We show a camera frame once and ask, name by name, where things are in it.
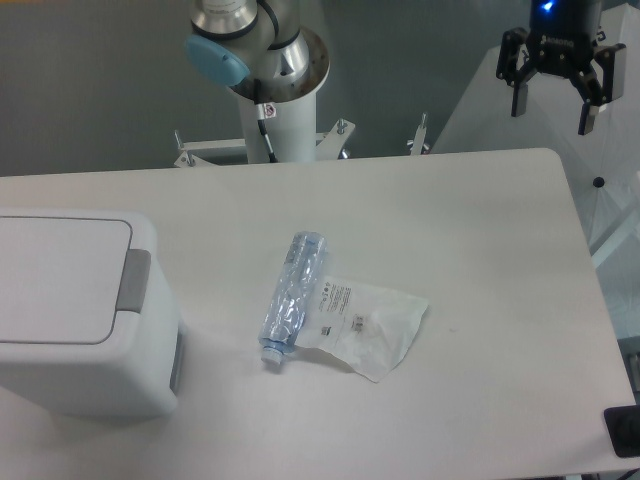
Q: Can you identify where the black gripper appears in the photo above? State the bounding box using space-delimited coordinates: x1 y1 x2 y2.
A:
496 0 627 136

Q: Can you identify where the white push-lid trash can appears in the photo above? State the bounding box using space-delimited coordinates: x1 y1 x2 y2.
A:
1 207 186 417

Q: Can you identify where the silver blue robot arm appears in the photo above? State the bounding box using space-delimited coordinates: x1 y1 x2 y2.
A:
185 1 626 135

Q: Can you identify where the white superior umbrella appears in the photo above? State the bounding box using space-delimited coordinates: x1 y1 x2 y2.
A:
430 9 640 341

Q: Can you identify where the silver clamp bolt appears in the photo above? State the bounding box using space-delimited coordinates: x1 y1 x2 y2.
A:
407 112 431 156

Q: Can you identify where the crushed clear plastic bottle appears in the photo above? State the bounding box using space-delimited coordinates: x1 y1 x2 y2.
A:
258 231 327 366

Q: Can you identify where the white plastic packaging bag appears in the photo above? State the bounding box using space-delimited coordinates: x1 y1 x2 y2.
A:
296 276 429 383

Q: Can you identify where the black device at edge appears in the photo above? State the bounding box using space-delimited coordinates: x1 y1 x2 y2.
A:
604 405 639 458

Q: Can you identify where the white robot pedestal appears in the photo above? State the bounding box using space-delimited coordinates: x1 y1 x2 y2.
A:
232 83 323 158

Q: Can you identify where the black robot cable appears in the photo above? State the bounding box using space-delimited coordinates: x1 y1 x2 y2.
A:
252 78 279 164

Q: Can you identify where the white metal base frame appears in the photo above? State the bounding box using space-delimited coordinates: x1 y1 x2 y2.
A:
173 118 356 168

